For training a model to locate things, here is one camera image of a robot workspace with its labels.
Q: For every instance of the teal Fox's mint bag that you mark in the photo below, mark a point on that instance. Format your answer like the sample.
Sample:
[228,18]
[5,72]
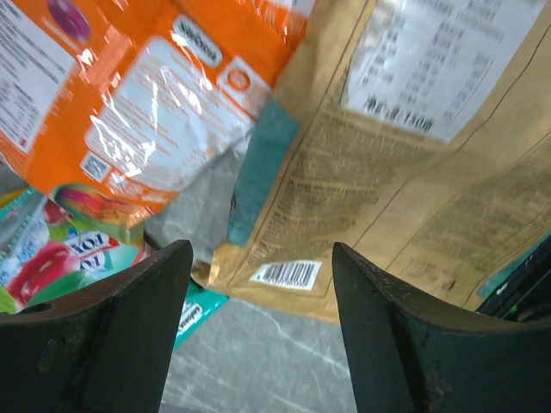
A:
[46,252]

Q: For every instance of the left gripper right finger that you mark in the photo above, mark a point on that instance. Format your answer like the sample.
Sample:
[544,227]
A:
[409,351]

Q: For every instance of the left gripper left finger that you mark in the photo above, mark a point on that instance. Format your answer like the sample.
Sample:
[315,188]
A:
[104,348]

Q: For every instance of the orange Fox's candy bag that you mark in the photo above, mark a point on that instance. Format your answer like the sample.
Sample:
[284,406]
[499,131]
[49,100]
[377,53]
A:
[120,105]

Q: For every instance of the brown paper snack bag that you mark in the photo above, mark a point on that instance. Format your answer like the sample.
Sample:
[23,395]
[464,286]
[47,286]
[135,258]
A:
[415,132]

